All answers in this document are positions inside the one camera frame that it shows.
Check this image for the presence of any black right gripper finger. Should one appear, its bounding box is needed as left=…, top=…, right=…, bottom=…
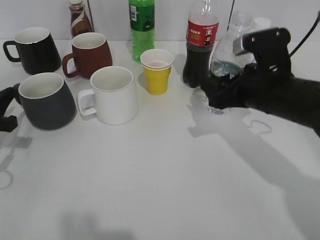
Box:
left=0, top=115, right=18, bottom=132

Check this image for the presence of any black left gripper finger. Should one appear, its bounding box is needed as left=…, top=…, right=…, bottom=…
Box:
left=0, top=87, right=15, bottom=117

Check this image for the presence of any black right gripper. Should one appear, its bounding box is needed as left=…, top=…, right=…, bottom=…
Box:
left=200, top=65, right=320, bottom=135

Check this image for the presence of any clear water bottle green label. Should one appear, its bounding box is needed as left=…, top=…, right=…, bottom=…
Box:
left=207, top=10, right=256, bottom=115

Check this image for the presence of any dark grey ceramic mug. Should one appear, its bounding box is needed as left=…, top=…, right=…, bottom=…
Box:
left=13, top=72, right=77, bottom=131

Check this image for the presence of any black mug white interior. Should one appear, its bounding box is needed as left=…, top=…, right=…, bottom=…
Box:
left=2, top=27, right=62, bottom=75

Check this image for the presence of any dark red ceramic mug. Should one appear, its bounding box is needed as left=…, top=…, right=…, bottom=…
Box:
left=62, top=32, right=113, bottom=79

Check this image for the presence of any white ceramic mug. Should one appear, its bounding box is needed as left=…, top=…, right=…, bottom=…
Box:
left=76, top=66, right=139, bottom=126

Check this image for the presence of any cola bottle red label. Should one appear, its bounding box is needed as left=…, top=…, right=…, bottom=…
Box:
left=182, top=0, right=220, bottom=88

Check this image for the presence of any yellow paper cup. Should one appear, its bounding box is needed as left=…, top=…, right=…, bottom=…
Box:
left=140, top=49, right=174, bottom=96

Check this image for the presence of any white milk carton bottle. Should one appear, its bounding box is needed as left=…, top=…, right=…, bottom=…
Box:
left=249, top=17, right=272, bottom=33

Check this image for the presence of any brown drink bottle white cap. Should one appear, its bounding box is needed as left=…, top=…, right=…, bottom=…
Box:
left=68, top=0, right=93, bottom=38

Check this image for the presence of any green soda bottle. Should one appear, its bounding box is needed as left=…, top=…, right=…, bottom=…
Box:
left=128, top=0, right=155, bottom=63

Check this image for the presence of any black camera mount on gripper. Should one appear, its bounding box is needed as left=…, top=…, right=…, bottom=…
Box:
left=232, top=27, right=292, bottom=73

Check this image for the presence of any black cable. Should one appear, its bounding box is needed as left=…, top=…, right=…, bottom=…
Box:
left=289, top=9, right=320, bottom=57

